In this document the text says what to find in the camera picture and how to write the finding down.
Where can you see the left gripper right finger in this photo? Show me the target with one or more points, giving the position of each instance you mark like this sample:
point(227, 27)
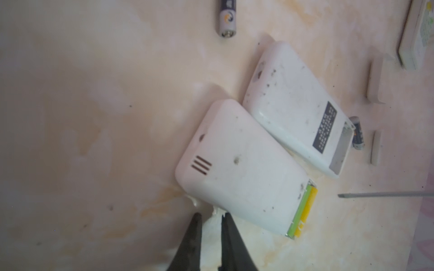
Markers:
point(235, 256)

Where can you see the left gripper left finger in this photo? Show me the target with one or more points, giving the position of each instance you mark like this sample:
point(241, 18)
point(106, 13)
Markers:
point(187, 257)

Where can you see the black battery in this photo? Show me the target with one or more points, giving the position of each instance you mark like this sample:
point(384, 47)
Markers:
point(358, 139)
point(227, 18)

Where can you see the red white remote control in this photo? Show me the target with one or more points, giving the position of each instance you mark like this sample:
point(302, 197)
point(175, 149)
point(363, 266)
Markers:
point(286, 98)

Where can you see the orange black screwdriver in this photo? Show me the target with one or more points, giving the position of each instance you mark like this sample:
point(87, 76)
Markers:
point(386, 194)

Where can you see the white battery cover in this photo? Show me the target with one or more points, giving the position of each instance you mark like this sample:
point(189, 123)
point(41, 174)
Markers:
point(376, 89)
point(376, 149)

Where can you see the green battery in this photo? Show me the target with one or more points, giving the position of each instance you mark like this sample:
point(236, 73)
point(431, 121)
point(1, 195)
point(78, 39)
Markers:
point(294, 224)

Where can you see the yellow battery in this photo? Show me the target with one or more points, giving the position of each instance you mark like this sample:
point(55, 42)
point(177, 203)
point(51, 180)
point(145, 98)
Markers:
point(306, 211)

